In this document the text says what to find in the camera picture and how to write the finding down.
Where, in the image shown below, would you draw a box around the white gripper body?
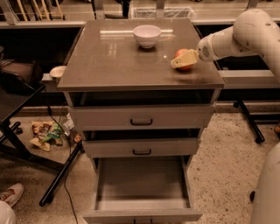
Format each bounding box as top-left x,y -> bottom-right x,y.
197,34 -> 221,62

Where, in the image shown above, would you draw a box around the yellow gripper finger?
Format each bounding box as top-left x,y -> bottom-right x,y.
171,49 -> 199,69

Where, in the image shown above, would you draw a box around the red apple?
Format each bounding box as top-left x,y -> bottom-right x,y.
174,48 -> 194,72

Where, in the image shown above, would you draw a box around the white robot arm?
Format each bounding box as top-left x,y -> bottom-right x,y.
171,8 -> 280,224

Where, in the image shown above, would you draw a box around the top grey drawer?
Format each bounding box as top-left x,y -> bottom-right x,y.
69,105 -> 214,130

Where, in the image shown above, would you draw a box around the grey drawer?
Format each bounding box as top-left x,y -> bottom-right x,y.
84,156 -> 202,224
69,105 -> 214,130
82,137 -> 200,158

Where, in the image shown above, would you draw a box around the grey drawer cabinet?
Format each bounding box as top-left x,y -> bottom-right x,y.
57,18 -> 226,224

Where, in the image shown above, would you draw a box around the middle grey drawer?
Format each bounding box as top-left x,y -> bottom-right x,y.
82,137 -> 200,158

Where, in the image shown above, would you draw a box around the bottom grey drawer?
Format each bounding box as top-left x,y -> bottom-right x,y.
84,156 -> 202,224

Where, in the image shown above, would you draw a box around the white bowl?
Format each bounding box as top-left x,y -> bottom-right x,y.
133,24 -> 161,48

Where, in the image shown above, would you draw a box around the black chair base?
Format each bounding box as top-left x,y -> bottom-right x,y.
232,100 -> 280,144

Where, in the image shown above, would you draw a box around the small white cup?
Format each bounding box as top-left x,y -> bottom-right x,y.
50,66 -> 66,79

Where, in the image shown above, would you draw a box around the black caster leg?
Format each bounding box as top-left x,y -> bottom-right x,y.
249,191 -> 256,202

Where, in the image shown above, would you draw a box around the wooden chair legs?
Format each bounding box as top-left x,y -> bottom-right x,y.
15,0 -> 66,22

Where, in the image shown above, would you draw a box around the snack bags pile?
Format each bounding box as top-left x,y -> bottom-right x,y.
30,121 -> 81,151

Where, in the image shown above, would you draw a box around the white sneaker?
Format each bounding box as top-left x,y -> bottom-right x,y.
0,183 -> 24,207

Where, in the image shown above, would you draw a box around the white trouser knee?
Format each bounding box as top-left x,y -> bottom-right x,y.
0,201 -> 16,224

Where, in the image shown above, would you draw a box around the wire mesh basket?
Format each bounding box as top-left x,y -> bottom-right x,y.
129,6 -> 196,19

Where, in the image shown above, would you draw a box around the black cable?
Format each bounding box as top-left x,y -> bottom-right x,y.
43,87 -> 79,224

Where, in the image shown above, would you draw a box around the black table frame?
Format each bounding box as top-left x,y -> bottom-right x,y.
0,84 -> 84,207

